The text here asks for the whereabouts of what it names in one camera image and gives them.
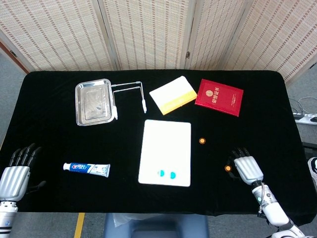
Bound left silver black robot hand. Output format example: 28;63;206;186
0;143;47;202

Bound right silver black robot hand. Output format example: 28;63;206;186
228;147;264;186

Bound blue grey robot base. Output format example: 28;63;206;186
103;213;210;238

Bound white rectangular board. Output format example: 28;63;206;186
138;119;192;187

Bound black velvet tablecloth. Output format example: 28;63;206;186
0;70;310;225

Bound white sneaker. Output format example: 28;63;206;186
307;156;317;195

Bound blue white toothpaste tube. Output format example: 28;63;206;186
62;162;111;178

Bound white power strip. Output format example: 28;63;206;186
293;113;317;125

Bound red certificate book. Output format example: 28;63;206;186
195;78;244;118

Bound stainless steel tray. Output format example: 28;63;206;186
75;78;112;126

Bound bamboo folding screen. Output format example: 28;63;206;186
0;0;317;82

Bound grey cables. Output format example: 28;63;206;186
289;96;317;117

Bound metal wire handle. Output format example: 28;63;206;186
110;81;148;120

